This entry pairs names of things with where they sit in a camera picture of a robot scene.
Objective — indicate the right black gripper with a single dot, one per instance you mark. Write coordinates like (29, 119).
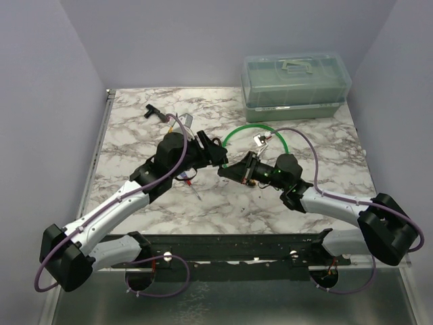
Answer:
(240, 170)

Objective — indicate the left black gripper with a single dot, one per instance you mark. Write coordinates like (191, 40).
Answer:
(206, 157)

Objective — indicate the green cable lock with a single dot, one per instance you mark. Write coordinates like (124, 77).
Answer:
(241, 140)

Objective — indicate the black padlock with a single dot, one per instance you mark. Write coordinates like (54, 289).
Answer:
(217, 143)

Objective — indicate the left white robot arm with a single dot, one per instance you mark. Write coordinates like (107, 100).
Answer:
(72, 253)

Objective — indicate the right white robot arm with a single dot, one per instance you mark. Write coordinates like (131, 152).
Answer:
(383, 229)

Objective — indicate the blue red screwdriver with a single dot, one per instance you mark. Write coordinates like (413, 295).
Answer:
(185, 178)

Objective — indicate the black t-shaped tool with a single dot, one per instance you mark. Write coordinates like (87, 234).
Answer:
(152, 110)

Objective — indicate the clear green plastic toolbox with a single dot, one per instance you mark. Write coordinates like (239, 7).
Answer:
(293, 87)

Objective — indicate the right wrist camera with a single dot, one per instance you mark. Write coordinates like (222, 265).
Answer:
(262, 140)

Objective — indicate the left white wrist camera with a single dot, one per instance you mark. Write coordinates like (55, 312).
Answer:
(186, 119)

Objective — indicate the black mounting rail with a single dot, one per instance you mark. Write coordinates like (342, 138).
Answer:
(216, 258)

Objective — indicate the left aluminium extrusion rail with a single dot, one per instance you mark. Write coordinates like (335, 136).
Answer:
(97, 150)

